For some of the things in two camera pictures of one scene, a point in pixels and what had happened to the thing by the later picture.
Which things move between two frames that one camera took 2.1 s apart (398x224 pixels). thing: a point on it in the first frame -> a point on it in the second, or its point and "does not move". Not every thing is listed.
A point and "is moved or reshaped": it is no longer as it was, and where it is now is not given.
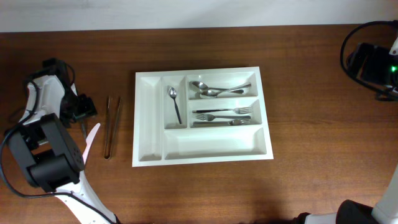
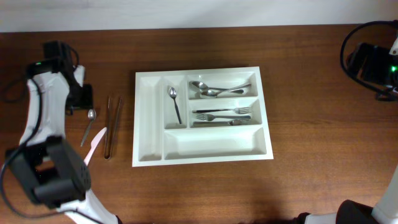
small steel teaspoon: x=84 y=131 -> x=91 y=115
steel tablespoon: x=202 y=86 does not move
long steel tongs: x=107 y=154 does not move
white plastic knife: x=88 y=140 is moved or reshaped
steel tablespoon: x=212 y=93 does not move
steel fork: x=234 y=122 does not move
